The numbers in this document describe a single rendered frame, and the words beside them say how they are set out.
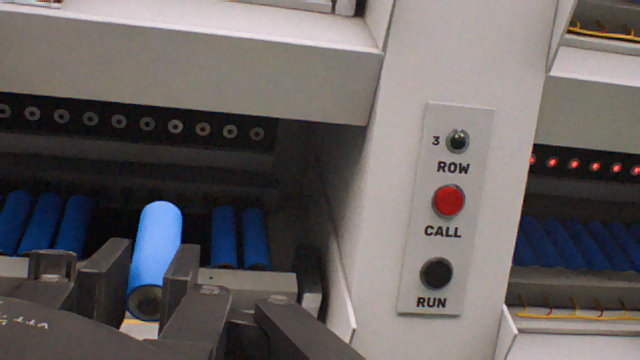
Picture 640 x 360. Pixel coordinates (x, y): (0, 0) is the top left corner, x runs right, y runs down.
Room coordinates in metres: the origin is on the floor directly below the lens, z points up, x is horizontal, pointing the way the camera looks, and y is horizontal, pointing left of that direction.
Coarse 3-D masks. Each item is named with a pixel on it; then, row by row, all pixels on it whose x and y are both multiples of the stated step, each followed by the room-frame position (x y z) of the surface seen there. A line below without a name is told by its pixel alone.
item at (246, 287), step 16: (0, 256) 0.39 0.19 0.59; (0, 272) 0.37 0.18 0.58; (16, 272) 0.38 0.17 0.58; (208, 272) 0.41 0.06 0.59; (224, 272) 0.41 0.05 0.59; (240, 272) 0.41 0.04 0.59; (256, 272) 0.42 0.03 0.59; (272, 272) 0.42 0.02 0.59; (0, 288) 0.38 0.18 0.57; (16, 288) 0.38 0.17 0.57; (240, 288) 0.40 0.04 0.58; (256, 288) 0.40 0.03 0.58; (272, 288) 0.41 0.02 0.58; (288, 288) 0.41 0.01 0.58; (240, 304) 0.41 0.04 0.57; (128, 320) 0.38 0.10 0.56
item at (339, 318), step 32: (0, 128) 0.49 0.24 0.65; (128, 160) 0.51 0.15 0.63; (160, 160) 0.51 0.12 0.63; (192, 160) 0.51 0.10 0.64; (224, 160) 0.52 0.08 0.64; (256, 160) 0.52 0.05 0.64; (320, 192) 0.48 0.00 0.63; (288, 224) 0.51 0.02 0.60; (320, 224) 0.46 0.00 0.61; (288, 256) 0.47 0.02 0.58; (320, 256) 0.45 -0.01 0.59; (320, 288) 0.41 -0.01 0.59; (320, 320) 0.42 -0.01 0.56; (352, 320) 0.36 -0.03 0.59
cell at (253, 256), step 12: (240, 216) 0.49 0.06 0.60; (252, 216) 0.48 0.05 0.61; (264, 216) 0.49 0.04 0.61; (252, 228) 0.47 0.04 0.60; (264, 228) 0.47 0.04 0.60; (252, 240) 0.45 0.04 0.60; (264, 240) 0.46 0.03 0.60; (252, 252) 0.44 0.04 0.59; (264, 252) 0.44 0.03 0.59; (252, 264) 0.43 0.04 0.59; (264, 264) 0.43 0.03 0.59
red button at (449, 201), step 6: (444, 192) 0.37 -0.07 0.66; (450, 192) 0.37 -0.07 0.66; (456, 192) 0.37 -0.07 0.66; (438, 198) 0.37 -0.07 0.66; (444, 198) 0.37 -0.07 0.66; (450, 198) 0.37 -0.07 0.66; (456, 198) 0.37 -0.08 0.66; (462, 198) 0.38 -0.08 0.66; (438, 204) 0.37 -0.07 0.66; (444, 204) 0.37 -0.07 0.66; (450, 204) 0.37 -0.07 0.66; (456, 204) 0.37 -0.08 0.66; (444, 210) 0.37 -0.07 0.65; (450, 210) 0.37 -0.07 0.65; (456, 210) 0.37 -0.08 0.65
